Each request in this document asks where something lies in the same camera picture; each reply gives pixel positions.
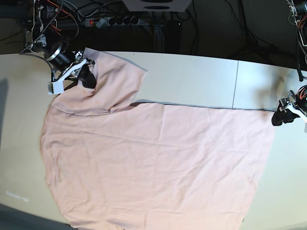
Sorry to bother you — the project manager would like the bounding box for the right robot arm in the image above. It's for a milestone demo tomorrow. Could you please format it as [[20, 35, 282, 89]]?
[[19, 0, 96, 94]]

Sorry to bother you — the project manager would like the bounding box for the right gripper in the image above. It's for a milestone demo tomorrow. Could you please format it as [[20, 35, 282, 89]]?
[[45, 42, 97, 88]]

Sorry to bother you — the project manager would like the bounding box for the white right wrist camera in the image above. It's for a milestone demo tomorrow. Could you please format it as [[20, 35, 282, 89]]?
[[47, 81, 64, 95]]

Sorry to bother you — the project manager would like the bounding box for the pink T-shirt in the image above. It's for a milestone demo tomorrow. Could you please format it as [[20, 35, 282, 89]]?
[[40, 48, 275, 230]]

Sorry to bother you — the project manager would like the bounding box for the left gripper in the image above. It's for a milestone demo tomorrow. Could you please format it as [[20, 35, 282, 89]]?
[[272, 85, 307, 126]]

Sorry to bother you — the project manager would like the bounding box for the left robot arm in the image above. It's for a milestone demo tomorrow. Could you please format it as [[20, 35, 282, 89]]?
[[272, 0, 307, 127]]

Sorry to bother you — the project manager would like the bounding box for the aluminium table leg post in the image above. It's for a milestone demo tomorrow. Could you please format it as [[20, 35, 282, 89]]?
[[153, 25, 165, 53]]

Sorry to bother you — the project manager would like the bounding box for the white box with oval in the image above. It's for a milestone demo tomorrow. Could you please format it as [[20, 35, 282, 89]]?
[[122, 0, 192, 12]]

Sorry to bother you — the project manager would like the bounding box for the black power adapter box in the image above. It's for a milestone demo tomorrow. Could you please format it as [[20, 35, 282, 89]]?
[[165, 20, 182, 37]]

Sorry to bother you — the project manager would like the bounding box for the black power strip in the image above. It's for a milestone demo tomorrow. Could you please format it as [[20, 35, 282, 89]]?
[[83, 16, 142, 28]]

